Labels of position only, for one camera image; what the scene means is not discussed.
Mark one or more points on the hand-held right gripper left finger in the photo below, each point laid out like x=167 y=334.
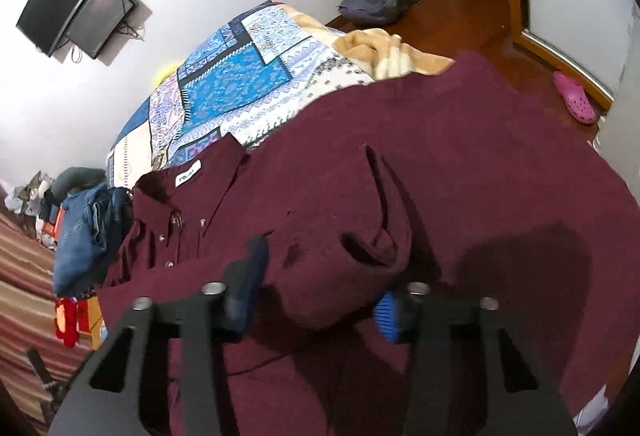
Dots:
x=250 y=276

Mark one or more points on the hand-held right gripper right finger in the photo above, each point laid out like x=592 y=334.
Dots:
x=387 y=316

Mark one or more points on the red plush toy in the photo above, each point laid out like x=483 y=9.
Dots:
x=67 y=321

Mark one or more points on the striped pink curtain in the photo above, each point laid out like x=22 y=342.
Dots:
x=25 y=306

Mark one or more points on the brown cardboard box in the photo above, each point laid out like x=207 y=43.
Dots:
x=92 y=321

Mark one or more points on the blue jeans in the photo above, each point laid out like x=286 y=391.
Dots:
x=80 y=241

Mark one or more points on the orange box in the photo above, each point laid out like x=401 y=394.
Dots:
x=60 y=223

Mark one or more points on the pile of mixed clutter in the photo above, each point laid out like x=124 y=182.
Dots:
x=27 y=198

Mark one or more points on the grey cloth bundle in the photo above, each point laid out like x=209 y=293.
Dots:
x=75 y=178

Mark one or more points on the blue patchwork bedspread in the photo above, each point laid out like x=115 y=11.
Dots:
x=240 y=66

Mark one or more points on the beige plush blanket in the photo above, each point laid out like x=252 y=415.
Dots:
x=380 y=51

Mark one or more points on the pink clog shoe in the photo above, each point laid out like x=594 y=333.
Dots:
x=575 y=96

